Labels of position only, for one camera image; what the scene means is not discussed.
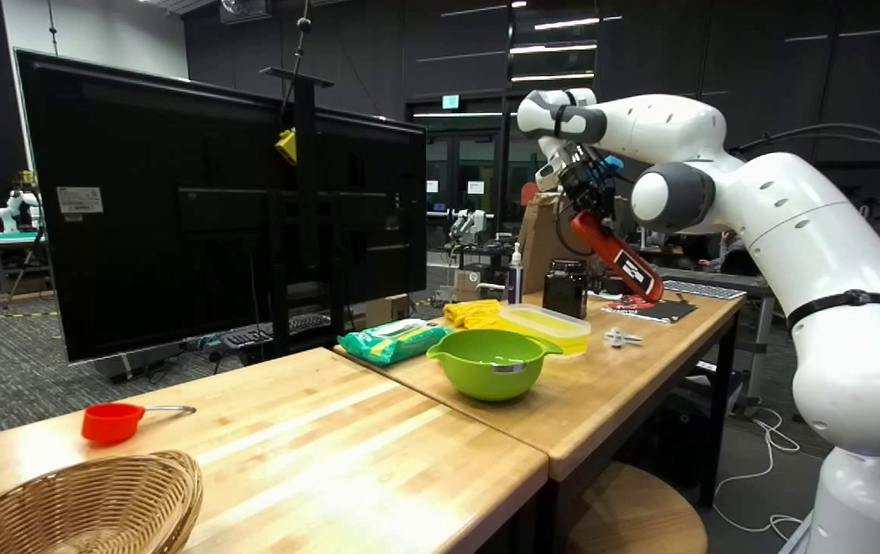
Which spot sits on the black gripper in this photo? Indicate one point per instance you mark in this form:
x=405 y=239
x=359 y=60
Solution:
x=592 y=183

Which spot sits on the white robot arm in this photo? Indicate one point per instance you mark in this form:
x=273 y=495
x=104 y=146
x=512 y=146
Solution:
x=811 y=243

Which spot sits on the yellow clear lunch box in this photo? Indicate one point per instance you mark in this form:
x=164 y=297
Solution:
x=565 y=329

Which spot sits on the brown cardboard panel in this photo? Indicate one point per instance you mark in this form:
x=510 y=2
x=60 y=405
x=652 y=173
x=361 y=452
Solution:
x=546 y=242

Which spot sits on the white plastic clip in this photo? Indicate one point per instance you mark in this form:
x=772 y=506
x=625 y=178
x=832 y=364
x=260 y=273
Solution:
x=624 y=339

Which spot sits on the yellow knitted cloth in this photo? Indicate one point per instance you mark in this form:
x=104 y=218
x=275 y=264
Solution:
x=471 y=316

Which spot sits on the green bowl with seeds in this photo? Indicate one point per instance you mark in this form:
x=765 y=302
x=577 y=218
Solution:
x=490 y=364

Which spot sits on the green wipes packet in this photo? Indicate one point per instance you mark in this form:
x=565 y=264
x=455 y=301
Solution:
x=391 y=342

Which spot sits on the round wooden stool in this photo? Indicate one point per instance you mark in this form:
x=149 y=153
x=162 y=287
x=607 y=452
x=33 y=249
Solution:
x=636 y=512

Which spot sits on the large black monitor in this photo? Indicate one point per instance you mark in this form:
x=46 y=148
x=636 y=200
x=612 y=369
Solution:
x=188 y=206

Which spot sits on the red measuring cup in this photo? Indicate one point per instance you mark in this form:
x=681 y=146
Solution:
x=114 y=424

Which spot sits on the woven wicker basket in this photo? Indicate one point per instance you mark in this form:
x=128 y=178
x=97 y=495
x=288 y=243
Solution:
x=109 y=506

